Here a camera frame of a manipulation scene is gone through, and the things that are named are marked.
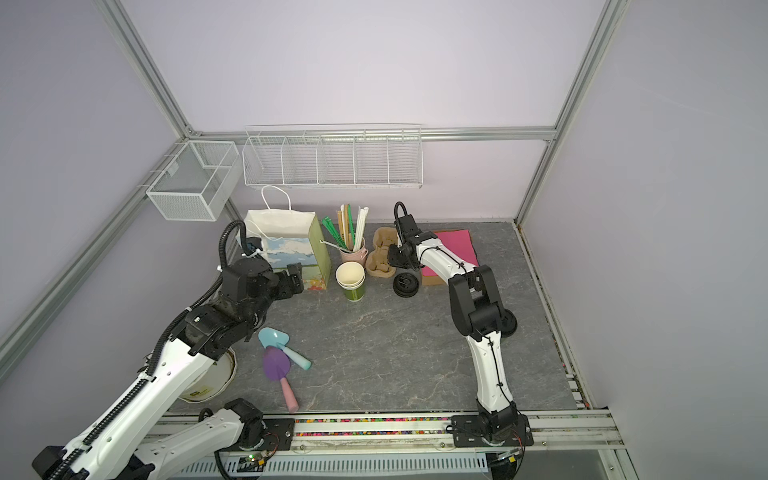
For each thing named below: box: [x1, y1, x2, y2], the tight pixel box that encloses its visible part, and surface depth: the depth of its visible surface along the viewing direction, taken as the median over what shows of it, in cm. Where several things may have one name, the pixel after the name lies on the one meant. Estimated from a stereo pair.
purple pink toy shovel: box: [263, 346, 299, 413], surface depth 87 cm
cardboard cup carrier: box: [365, 227, 398, 278], surface depth 107 cm
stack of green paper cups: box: [335, 261, 366, 302], surface depth 94 cm
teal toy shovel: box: [258, 327, 312, 371], surface depth 88 cm
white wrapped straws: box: [353, 206, 369, 252], surface depth 101 cm
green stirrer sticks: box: [322, 215, 348, 250], surface depth 98 cm
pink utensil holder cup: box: [340, 237, 369, 266], surface depth 101 cm
